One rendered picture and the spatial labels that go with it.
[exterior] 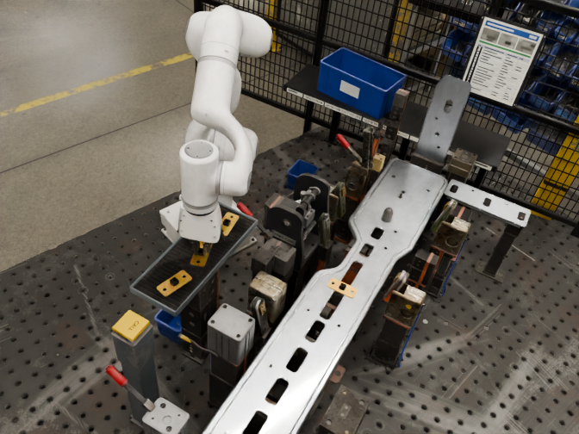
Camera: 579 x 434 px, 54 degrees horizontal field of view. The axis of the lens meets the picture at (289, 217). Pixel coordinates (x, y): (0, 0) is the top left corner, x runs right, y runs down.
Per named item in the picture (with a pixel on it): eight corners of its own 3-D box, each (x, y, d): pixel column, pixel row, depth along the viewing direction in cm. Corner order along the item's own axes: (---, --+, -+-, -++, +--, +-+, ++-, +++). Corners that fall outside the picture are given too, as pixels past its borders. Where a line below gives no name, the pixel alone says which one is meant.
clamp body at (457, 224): (438, 305, 199) (470, 238, 175) (407, 290, 203) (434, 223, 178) (447, 288, 205) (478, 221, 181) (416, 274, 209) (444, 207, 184)
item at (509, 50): (513, 109, 211) (547, 33, 190) (456, 89, 218) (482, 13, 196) (514, 107, 213) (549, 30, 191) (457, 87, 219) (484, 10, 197)
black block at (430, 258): (416, 325, 192) (440, 271, 171) (387, 312, 195) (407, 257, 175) (424, 309, 197) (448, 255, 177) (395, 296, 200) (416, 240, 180)
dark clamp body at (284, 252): (279, 345, 182) (290, 269, 155) (245, 326, 185) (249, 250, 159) (295, 322, 189) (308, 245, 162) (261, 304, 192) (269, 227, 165)
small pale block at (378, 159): (363, 232, 221) (382, 161, 195) (354, 229, 222) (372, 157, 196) (366, 227, 223) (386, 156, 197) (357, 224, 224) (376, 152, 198)
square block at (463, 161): (443, 235, 224) (472, 166, 198) (424, 227, 226) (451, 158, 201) (449, 223, 229) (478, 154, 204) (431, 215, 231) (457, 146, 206)
